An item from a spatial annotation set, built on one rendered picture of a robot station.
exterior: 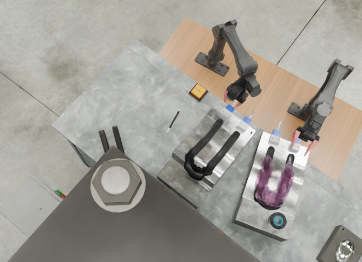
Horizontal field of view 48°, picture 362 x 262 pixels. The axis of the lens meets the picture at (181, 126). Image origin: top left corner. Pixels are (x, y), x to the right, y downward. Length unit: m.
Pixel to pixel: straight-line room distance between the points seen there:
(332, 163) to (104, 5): 2.28
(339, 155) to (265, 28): 1.57
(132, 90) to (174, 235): 1.52
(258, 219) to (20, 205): 1.08
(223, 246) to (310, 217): 1.37
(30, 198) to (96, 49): 2.09
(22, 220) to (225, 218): 1.03
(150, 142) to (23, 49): 1.69
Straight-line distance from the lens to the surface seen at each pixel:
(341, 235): 2.15
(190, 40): 2.43
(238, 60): 1.86
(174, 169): 2.05
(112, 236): 0.84
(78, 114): 2.25
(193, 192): 2.02
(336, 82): 1.97
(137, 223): 0.84
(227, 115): 2.10
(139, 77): 2.30
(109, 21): 3.50
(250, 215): 1.99
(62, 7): 3.65
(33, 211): 1.45
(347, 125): 2.41
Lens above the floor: 2.84
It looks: 69 degrees down
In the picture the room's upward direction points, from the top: 6 degrees clockwise
